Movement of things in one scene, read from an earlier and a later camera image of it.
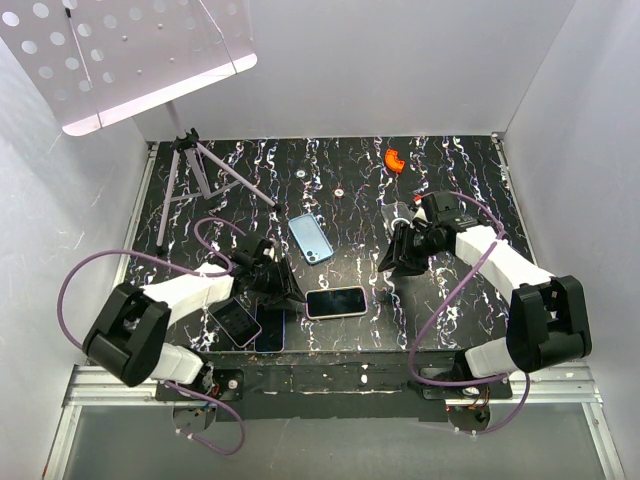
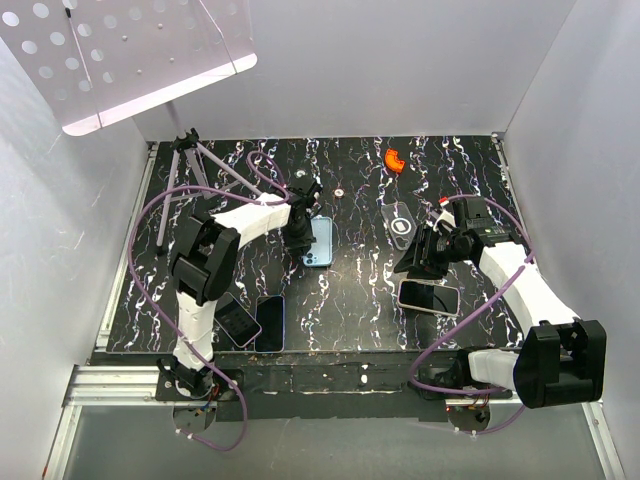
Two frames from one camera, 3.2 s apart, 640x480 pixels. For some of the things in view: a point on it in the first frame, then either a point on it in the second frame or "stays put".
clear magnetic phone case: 388,216 stays put
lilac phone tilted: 241,326 stays put
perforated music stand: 94,61 stays put
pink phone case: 342,314 -> 428,308
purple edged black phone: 272,322 stays put
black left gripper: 279,298 -> 301,245
